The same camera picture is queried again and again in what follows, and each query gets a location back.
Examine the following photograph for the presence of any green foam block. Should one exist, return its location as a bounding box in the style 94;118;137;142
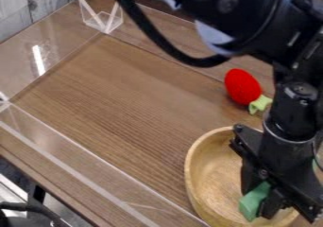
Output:
238;159;323;223

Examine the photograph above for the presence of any black metal table leg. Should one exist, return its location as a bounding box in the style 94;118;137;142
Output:
26;183;73;227

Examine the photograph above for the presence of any clear acrylic tray wall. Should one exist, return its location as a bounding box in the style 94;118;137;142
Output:
0;92;204;227

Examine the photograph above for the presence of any black cable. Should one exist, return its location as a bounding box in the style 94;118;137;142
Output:
0;201;64;227

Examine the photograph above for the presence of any clear acrylic corner bracket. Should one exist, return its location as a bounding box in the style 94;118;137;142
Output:
78;0;124;34

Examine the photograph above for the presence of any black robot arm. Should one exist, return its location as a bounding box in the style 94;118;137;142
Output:
116;0;323;222

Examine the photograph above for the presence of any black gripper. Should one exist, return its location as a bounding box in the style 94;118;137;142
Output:
229;120;317;219

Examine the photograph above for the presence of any light wooden bowl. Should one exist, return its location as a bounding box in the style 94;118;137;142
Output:
184;127;297;227

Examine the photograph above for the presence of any red plush strawberry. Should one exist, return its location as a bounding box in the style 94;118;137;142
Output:
224;68;272;114

